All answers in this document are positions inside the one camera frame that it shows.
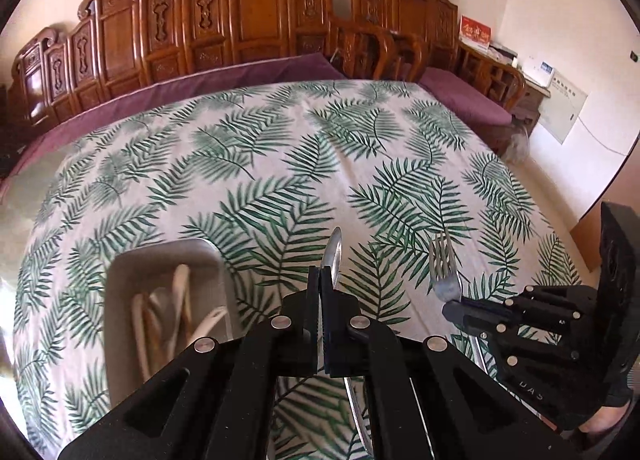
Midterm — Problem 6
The wooden side table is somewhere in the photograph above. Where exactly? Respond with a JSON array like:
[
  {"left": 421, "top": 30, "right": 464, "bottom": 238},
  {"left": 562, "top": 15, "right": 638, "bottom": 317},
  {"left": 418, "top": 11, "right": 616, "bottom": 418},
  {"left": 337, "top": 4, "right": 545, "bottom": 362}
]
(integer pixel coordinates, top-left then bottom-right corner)
[{"left": 515, "top": 80, "right": 551, "bottom": 135}]

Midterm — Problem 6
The clear plastic bag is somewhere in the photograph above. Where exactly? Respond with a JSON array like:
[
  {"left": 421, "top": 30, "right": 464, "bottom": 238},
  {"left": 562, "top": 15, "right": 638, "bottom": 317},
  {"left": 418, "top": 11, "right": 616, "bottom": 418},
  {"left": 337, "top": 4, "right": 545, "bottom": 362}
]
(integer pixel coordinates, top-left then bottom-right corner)
[{"left": 502, "top": 130, "right": 533, "bottom": 163}]

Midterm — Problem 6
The carved wooden sofa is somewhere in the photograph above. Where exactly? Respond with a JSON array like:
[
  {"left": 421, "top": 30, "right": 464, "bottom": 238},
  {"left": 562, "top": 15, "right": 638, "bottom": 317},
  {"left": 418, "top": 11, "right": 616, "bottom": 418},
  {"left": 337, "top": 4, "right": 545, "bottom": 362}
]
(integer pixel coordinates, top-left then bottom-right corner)
[{"left": 7, "top": 0, "right": 401, "bottom": 141}]

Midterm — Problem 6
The leaf-print tablecloth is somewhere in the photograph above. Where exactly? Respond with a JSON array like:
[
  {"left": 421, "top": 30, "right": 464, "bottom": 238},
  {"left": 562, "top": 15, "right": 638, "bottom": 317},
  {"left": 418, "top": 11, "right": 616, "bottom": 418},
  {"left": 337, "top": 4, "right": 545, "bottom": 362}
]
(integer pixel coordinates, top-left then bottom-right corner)
[{"left": 10, "top": 80, "right": 586, "bottom": 460}]

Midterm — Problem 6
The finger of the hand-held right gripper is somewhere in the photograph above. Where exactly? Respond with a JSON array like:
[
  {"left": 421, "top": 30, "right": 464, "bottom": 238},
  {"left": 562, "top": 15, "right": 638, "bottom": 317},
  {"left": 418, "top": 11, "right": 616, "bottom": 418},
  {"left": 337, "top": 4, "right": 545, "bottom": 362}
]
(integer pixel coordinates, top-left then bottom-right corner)
[
  {"left": 457, "top": 323, "right": 586, "bottom": 368},
  {"left": 442, "top": 285, "right": 601, "bottom": 326}
]

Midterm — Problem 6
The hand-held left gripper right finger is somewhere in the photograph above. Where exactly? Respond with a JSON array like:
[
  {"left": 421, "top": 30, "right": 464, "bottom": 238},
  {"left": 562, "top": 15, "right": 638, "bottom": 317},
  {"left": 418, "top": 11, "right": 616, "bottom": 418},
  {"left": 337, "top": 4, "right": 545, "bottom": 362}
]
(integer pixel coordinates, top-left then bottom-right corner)
[{"left": 320, "top": 270, "right": 583, "bottom": 460}]

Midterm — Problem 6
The carved wooden armchair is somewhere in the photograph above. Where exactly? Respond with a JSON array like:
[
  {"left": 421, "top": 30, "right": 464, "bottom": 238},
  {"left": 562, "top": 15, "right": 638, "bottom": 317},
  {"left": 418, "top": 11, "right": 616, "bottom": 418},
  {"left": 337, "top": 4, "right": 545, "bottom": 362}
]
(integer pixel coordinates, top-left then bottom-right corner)
[{"left": 350, "top": 0, "right": 528, "bottom": 153}]

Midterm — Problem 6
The white device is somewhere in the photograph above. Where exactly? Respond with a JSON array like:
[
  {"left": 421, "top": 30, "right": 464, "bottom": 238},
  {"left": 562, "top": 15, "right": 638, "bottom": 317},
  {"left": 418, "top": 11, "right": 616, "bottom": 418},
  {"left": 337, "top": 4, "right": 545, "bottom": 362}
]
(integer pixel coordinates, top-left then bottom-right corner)
[{"left": 522, "top": 58, "right": 556, "bottom": 87}]

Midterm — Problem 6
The metal fork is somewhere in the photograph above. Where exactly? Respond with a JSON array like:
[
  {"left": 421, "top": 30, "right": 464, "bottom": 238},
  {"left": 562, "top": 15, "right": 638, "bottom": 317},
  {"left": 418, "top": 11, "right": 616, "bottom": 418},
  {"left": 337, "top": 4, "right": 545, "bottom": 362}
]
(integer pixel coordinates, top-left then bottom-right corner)
[{"left": 427, "top": 233, "right": 493, "bottom": 381}]

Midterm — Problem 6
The wooden chopstick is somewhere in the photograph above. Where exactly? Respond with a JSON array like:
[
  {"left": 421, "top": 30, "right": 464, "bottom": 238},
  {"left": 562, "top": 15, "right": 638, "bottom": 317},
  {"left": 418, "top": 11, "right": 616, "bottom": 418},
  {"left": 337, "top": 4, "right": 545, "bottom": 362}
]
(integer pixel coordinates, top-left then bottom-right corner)
[{"left": 182, "top": 285, "right": 197, "bottom": 341}]

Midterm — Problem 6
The grey utensil tray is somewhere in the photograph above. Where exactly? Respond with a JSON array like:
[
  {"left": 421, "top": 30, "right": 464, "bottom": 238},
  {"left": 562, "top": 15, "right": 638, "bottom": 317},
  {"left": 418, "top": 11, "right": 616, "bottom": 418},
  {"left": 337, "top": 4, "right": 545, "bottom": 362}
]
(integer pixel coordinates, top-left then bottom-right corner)
[{"left": 102, "top": 237, "right": 236, "bottom": 391}]

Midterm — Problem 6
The person's right hand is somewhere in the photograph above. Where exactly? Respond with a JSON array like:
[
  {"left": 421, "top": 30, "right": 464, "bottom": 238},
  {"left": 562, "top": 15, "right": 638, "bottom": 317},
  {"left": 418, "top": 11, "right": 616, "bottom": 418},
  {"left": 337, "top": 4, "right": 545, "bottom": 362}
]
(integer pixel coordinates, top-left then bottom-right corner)
[{"left": 582, "top": 402, "right": 633, "bottom": 441}]

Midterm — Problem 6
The large beige spoon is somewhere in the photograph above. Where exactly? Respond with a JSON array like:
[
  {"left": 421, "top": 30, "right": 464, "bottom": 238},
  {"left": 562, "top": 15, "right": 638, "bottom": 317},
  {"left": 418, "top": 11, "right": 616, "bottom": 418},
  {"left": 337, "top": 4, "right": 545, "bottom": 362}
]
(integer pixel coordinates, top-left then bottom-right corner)
[{"left": 165, "top": 264, "right": 192, "bottom": 358}]

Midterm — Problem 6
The metal spoon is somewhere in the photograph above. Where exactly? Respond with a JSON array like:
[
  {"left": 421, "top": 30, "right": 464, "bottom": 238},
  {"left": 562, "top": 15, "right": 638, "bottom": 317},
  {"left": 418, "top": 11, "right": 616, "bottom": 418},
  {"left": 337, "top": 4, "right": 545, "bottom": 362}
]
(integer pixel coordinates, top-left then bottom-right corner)
[{"left": 320, "top": 227, "right": 376, "bottom": 460}]

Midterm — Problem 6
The small purple seat cushion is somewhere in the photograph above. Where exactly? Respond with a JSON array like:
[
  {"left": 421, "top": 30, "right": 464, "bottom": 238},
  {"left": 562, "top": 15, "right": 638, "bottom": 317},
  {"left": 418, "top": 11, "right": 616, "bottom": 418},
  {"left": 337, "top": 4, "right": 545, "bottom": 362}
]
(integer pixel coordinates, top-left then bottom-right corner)
[{"left": 417, "top": 66, "right": 513, "bottom": 126}]

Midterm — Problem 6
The beige fork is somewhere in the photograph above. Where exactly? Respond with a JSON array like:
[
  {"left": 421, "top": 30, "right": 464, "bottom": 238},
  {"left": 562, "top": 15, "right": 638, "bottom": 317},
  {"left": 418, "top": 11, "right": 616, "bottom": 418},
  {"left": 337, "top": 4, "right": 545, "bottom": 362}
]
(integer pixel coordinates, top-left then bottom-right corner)
[{"left": 186, "top": 306, "right": 228, "bottom": 347}]

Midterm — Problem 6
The long purple seat cushion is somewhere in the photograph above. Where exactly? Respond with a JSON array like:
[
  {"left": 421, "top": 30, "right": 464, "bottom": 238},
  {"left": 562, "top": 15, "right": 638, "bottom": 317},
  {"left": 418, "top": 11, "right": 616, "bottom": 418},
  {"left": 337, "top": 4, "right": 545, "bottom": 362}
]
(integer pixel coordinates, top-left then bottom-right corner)
[{"left": 0, "top": 53, "right": 351, "bottom": 181}]

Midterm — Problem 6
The white wall panel box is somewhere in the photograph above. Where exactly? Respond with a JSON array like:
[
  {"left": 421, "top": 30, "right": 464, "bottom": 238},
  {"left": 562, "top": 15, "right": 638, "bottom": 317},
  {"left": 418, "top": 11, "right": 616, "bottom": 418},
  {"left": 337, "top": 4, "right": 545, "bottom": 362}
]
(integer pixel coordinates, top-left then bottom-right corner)
[{"left": 540, "top": 78, "right": 588, "bottom": 145}]

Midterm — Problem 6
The red box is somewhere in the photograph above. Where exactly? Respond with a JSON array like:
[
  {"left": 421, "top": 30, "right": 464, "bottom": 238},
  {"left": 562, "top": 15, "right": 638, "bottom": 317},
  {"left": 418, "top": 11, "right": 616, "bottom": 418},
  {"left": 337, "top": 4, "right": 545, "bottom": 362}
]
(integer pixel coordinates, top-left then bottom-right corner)
[{"left": 459, "top": 15, "right": 493, "bottom": 52}]

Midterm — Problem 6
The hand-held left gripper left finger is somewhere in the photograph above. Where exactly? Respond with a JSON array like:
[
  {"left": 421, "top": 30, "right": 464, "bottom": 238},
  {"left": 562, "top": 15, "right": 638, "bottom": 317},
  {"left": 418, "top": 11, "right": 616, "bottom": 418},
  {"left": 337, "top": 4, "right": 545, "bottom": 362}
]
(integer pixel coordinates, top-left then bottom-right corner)
[{"left": 57, "top": 267, "right": 319, "bottom": 460}]

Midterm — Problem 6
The white cable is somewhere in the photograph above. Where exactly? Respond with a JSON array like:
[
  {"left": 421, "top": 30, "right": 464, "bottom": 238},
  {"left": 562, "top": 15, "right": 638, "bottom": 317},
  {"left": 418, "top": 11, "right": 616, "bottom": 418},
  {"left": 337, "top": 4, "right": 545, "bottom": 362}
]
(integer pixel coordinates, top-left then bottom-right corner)
[{"left": 575, "top": 115, "right": 632, "bottom": 157}]

